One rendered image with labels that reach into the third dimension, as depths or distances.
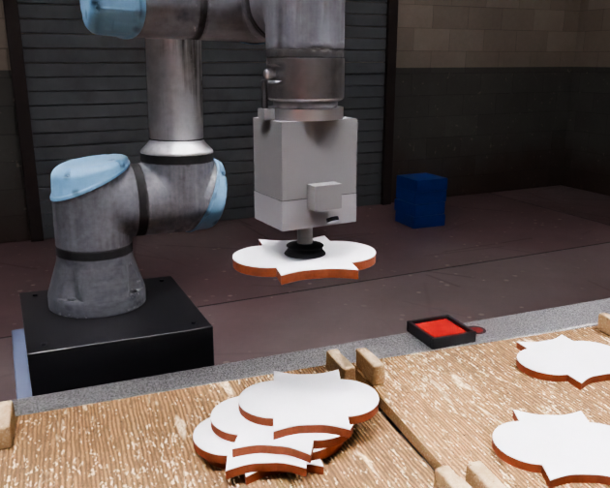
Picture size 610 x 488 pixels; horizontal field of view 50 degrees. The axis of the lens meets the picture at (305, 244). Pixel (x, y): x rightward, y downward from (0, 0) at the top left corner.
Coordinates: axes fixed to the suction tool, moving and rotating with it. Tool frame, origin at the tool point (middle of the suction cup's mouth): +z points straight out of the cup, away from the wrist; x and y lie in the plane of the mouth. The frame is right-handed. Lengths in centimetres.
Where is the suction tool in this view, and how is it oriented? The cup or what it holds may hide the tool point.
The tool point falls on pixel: (304, 263)
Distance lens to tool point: 68.4
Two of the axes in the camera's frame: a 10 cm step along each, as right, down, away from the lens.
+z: 0.0, 9.6, 2.7
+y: 8.7, -1.3, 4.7
